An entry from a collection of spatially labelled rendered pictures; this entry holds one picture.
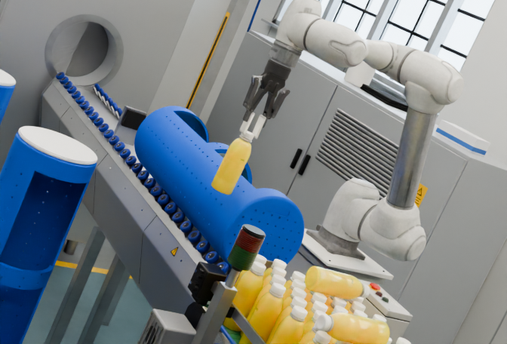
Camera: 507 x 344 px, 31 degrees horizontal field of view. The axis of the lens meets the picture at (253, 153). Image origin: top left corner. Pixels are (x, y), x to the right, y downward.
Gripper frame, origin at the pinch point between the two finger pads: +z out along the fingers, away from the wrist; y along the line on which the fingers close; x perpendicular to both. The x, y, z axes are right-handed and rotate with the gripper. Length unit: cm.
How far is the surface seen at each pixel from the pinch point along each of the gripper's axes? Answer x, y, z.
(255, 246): 54, 19, 20
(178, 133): -56, -8, 20
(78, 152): -50, 27, 36
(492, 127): -158, -251, -25
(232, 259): 52, 22, 26
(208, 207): -9.9, -4.0, 31.0
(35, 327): -124, -18, 137
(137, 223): -52, -6, 55
